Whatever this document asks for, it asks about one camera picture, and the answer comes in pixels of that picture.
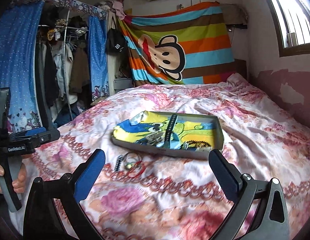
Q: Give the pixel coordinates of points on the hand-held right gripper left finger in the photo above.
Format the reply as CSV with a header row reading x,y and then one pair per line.
x,y
89,177

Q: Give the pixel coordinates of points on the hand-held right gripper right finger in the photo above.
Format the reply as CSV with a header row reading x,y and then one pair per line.
x,y
223,175

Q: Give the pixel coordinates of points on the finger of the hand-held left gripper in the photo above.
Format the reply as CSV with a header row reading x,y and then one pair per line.
x,y
29,132
47,137

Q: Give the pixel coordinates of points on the grey shallow box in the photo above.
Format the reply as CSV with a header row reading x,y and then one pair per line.
x,y
217,135

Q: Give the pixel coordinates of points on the blue wrist watch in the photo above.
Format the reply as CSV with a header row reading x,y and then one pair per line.
x,y
172,127

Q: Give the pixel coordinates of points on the silver hair clip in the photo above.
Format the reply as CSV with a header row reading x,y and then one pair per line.
x,y
153,138

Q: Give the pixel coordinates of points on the person's left hand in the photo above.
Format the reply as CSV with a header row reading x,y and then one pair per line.
x,y
21,180

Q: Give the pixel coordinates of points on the black white patterned hair band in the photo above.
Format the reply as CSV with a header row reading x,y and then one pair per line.
x,y
119,163

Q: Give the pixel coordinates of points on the small silver clip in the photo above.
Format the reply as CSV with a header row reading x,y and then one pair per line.
x,y
186,145

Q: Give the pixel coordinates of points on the wide blue dotted curtain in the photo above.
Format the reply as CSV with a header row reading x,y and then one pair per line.
x,y
17,67

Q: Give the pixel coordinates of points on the yellow cartoon towel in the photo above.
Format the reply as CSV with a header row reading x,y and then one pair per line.
x,y
195,128

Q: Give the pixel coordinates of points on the white cabinet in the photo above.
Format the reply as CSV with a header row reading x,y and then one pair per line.
x,y
122,83

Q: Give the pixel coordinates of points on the narrow blue dotted curtain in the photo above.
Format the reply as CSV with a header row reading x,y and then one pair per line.
x,y
98,60

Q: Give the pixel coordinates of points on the dark wooden headboard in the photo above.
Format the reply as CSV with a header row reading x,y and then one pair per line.
x,y
240,67

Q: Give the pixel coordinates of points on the black hanging bag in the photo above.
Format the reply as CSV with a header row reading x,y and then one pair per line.
x,y
117,42

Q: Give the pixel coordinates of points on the patterned wardrobe valance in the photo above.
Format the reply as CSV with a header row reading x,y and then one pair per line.
x,y
64,3

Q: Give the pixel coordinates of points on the pile of pink clothes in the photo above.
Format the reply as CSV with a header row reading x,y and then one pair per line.
x,y
117,7

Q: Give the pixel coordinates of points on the striped monkey print sheet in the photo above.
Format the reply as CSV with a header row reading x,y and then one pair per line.
x,y
205,25

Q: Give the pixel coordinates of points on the brown cloth on shelf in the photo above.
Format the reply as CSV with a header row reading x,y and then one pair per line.
x,y
235,15

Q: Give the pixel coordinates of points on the barred window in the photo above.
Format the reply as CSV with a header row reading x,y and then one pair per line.
x,y
295,17

